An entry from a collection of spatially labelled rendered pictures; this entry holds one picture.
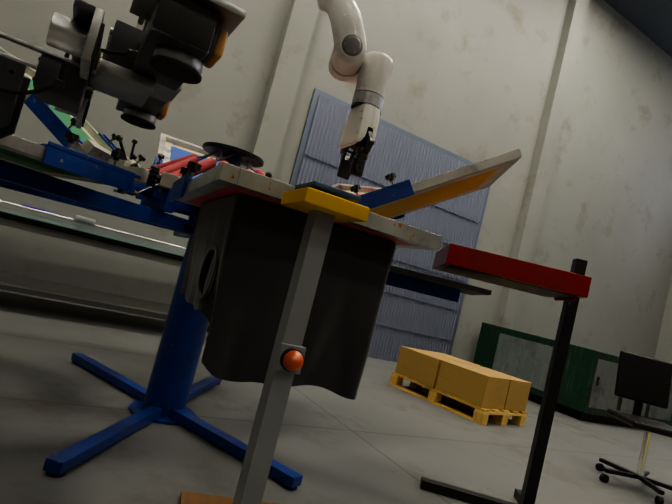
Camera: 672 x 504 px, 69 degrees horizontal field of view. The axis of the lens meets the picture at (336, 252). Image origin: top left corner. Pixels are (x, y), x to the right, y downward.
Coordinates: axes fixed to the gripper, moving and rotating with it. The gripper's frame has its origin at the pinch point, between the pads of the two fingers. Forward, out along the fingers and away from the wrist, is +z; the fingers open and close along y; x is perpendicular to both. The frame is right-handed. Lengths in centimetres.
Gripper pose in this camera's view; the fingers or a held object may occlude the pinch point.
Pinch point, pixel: (350, 170)
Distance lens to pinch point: 118.7
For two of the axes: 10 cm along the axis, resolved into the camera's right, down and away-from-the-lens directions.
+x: 8.7, 2.5, 4.2
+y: 4.3, 0.4, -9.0
